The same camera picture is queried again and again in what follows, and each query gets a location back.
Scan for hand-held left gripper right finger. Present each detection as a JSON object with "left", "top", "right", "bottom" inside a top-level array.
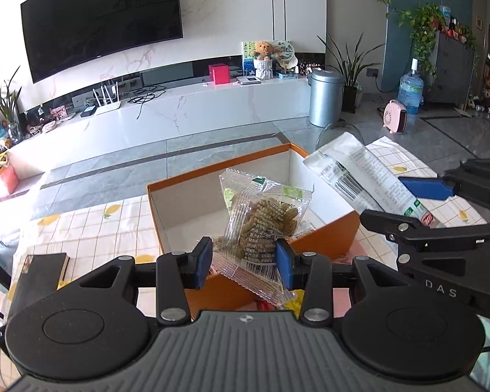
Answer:
[{"left": 275, "top": 239, "right": 417, "bottom": 325}]

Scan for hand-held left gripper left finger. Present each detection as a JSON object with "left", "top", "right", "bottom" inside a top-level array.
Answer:
[{"left": 59, "top": 236, "right": 214, "bottom": 327}]

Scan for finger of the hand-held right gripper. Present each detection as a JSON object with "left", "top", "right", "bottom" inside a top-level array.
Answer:
[
  {"left": 359, "top": 209, "right": 490, "bottom": 252},
  {"left": 399, "top": 158, "right": 490, "bottom": 213}
]

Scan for yellow snack packet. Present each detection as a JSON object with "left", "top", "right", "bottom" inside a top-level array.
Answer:
[{"left": 275, "top": 289, "right": 307, "bottom": 320}]

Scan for clear packet green-brown snack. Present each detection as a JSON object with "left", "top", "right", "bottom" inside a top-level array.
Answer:
[{"left": 210, "top": 168, "right": 315, "bottom": 308}]

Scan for orange cardboard box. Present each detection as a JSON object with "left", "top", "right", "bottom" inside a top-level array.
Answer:
[{"left": 147, "top": 143, "right": 361, "bottom": 321}]

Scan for long white packet green label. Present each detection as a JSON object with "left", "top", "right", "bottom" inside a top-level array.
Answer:
[{"left": 303, "top": 132, "right": 448, "bottom": 229}]

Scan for pink heater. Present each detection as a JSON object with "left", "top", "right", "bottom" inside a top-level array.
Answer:
[{"left": 383, "top": 99, "right": 409, "bottom": 135}]

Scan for blue water bottle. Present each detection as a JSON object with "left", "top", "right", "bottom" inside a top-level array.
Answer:
[{"left": 397, "top": 58, "right": 425, "bottom": 115}]

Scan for clear acrylic chair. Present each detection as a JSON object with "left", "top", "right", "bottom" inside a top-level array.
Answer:
[{"left": 315, "top": 122, "right": 366, "bottom": 152}]

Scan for checked lemon print tablecloth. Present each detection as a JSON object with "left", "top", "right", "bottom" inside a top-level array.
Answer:
[{"left": 0, "top": 135, "right": 490, "bottom": 335}]

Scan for dark grey cabinet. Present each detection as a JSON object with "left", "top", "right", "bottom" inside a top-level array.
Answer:
[{"left": 427, "top": 30, "right": 480, "bottom": 105}]

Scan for long-leaved potted plant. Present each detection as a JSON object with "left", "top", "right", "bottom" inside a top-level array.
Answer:
[{"left": 316, "top": 33, "right": 386, "bottom": 114}]

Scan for silver trash can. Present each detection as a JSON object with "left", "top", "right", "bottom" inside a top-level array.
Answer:
[{"left": 308, "top": 69, "right": 346, "bottom": 128}]

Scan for white marble TV cabinet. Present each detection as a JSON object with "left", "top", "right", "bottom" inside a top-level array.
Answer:
[{"left": 6, "top": 77, "right": 312, "bottom": 174}]

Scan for hanging vine plant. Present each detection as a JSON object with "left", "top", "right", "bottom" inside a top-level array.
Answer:
[{"left": 339, "top": 0, "right": 448, "bottom": 76}]

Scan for black notebook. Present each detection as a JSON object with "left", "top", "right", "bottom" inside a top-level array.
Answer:
[{"left": 10, "top": 253, "right": 70, "bottom": 316}]

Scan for white router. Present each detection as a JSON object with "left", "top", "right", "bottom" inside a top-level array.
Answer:
[{"left": 93, "top": 83, "right": 122, "bottom": 115}]

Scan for red square box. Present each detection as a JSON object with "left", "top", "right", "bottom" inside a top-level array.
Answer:
[{"left": 208, "top": 64, "right": 229, "bottom": 85}]

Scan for round painted fan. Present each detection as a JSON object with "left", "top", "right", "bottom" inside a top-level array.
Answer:
[{"left": 271, "top": 39, "right": 299, "bottom": 70}]

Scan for teddy bear bouquet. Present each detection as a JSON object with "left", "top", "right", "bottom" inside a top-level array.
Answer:
[{"left": 251, "top": 41, "right": 275, "bottom": 81}]

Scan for blue green picture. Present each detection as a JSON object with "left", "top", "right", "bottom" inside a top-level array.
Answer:
[{"left": 242, "top": 41, "right": 258, "bottom": 78}]

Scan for pink storage box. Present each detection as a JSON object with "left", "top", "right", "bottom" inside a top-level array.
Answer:
[{"left": 0, "top": 165, "right": 20, "bottom": 197}]

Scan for green plant in glass vase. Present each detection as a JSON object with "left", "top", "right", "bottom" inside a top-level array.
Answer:
[{"left": 0, "top": 65, "right": 23, "bottom": 141}]

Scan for black curved television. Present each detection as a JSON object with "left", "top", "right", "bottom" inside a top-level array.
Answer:
[{"left": 20, "top": 0, "right": 184, "bottom": 83}]

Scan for black cables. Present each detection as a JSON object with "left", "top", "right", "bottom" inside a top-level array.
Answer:
[{"left": 128, "top": 85, "right": 166, "bottom": 120}]

